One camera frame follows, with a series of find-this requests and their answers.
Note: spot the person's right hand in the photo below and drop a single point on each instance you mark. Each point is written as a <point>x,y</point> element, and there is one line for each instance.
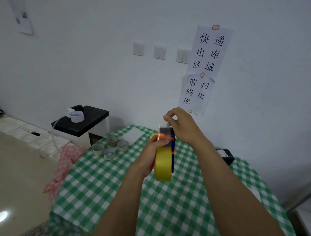
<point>187,127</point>

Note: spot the person's left hand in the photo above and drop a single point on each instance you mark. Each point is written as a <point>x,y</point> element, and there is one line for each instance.
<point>148,158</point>

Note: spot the person's left thumb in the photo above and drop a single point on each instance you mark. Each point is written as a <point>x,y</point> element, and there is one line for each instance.
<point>160,143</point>

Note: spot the person's right thumb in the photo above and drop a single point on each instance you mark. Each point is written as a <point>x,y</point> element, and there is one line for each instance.
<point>170,118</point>

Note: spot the orange blue tape dispenser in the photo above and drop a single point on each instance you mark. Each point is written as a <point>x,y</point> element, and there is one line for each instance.
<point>167,136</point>

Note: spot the yellow tape roll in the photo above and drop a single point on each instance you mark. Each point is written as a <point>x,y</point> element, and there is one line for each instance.
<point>162,165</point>

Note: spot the person's left forearm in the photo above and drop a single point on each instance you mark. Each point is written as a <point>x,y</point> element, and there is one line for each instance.
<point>121,201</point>

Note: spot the person's right forearm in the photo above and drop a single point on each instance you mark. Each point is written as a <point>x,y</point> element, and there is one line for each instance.
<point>230,184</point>

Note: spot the white flat packet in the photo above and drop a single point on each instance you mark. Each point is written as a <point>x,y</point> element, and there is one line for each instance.
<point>134,135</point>

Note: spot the small white paper sign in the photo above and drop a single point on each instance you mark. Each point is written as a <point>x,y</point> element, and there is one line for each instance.
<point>196,93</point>

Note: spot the clear tape roll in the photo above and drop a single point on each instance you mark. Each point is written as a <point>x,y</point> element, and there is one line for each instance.
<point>109,153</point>
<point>123,145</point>
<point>98,149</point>
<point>113,140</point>

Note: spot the black box device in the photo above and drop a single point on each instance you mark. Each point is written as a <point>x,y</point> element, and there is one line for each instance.
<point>224,155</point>

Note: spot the green checked tablecloth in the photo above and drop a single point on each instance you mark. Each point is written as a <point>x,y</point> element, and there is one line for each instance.
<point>189,206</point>

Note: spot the black top white cabinet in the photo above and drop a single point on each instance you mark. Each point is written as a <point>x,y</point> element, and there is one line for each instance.
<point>92,119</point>

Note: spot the large white paper sign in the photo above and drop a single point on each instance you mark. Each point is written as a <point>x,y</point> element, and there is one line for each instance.
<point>210,49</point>

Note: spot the black cylinder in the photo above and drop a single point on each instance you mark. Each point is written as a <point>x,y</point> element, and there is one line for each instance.
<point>79,108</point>

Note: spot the small white tape roll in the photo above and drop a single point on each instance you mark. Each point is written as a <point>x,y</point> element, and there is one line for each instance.
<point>70,111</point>

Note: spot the pink patterned cloth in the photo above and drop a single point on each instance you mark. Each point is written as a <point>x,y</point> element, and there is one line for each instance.
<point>64,170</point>

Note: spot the row of white boxes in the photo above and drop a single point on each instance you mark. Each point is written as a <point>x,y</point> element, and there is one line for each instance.
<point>26,133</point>

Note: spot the white double wall switch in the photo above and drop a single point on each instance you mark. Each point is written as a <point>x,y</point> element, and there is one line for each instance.
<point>183,55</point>

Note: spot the white wall notice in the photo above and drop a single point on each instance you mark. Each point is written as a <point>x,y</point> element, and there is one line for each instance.
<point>23,17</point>

